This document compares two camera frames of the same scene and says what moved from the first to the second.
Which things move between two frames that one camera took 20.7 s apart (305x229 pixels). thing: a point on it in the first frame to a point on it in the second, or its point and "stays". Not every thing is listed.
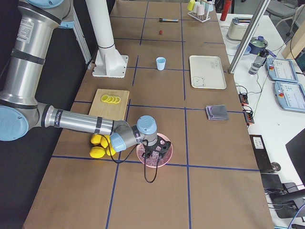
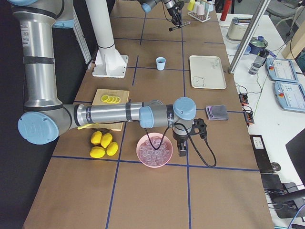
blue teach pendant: x=290 y=96 stays
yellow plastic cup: x=190 y=5 stays
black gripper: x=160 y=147 to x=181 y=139
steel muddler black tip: x=168 y=20 to x=171 y=28
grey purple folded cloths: x=217 y=112 stays
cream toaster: x=238 y=27 stays
